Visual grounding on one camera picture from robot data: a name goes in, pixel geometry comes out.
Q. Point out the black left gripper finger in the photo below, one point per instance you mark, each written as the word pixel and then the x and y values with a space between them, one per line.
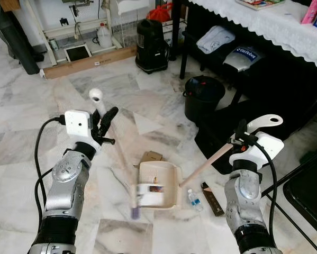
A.
pixel 99 120
pixel 110 119

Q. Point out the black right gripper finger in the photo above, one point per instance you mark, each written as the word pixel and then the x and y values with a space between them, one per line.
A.
pixel 243 128

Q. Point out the wooden broom with black bristles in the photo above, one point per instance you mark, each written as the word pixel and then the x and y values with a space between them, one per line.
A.
pixel 96 96

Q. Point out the white trash box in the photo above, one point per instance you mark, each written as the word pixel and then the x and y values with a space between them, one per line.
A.
pixel 150 194

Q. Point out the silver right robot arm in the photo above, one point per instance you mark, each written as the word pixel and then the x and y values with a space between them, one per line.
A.
pixel 245 201

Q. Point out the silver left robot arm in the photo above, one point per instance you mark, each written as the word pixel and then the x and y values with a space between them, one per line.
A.
pixel 68 185

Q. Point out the black cloth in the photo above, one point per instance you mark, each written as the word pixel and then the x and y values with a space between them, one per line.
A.
pixel 227 135

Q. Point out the black lidded bucket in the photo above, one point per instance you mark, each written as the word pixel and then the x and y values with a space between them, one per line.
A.
pixel 203 98

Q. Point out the brown cardboard piece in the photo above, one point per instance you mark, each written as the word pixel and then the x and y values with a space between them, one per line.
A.
pixel 153 156

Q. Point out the long brown cardboard box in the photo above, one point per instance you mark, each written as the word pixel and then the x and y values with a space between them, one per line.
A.
pixel 89 62

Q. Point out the dark brown slim box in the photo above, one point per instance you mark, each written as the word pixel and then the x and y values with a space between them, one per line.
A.
pixel 213 200

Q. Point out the silver bag with blue label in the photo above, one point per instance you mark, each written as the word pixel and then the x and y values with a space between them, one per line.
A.
pixel 243 58

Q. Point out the white framed tablet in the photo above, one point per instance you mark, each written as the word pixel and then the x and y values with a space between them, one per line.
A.
pixel 78 53

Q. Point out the small clear water bottle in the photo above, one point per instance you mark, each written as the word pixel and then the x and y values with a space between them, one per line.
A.
pixel 195 201

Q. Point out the white plastic jug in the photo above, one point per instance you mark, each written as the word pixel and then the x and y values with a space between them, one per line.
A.
pixel 104 37

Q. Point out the black folding chair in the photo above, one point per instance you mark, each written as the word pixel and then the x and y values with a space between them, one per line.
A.
pixel 309 196

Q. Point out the white folded bag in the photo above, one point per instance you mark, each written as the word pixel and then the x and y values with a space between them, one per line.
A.
pixel 216 39

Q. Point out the white storage rack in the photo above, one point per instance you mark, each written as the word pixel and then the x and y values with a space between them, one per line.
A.
pixel 57 32

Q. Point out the table with white lace cloth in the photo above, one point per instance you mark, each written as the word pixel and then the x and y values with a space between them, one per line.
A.
pixel 274 29

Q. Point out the black leaning case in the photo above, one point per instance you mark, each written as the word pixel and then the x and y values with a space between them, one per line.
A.
pixel 15 42

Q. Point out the red bag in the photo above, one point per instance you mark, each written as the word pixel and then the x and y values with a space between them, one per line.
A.
pixel 161 13

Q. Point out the colourful book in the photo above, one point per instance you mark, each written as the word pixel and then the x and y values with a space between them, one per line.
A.
pixel 259 3

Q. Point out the pink package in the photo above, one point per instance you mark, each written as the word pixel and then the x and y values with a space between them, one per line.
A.
pixel 309 11

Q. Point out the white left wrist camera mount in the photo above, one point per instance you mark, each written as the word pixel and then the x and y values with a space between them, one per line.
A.
pixel 78 123

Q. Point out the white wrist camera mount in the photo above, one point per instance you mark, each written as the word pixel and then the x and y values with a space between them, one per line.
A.
pixel 266 145
pixel 78 123

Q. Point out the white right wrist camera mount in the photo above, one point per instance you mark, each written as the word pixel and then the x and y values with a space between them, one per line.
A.
pixel 266 145

